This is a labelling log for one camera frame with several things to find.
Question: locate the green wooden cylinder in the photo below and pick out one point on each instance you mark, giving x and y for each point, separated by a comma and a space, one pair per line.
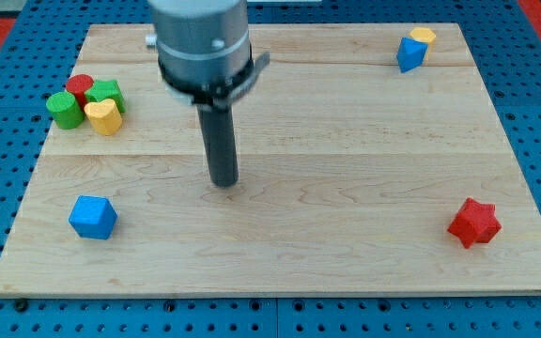
65, 110

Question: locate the yellow wooden heart block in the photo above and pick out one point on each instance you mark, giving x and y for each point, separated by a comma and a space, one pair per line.
104, 116

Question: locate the red wooden star block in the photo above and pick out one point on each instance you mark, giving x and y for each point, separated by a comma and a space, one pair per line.
475, 222

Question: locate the blue wooden triangle block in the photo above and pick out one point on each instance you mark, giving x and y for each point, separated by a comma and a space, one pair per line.
410, 54

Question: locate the light wooden board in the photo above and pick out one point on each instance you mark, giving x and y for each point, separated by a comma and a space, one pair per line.
350, 174

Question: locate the green wooden star block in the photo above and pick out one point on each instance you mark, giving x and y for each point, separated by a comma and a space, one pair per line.
106, 89

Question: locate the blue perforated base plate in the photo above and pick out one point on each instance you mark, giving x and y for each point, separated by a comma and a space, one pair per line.
36, 60

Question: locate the yellow wooden hexagon block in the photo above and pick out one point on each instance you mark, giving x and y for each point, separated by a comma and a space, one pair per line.
425, 35

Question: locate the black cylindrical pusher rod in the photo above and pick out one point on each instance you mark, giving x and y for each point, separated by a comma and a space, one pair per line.
217, 129

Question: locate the red wooden cylinder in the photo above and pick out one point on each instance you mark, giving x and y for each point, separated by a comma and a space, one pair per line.
78, 85

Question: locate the blue wooden cube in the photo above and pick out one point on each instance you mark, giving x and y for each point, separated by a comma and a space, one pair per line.
93, 217

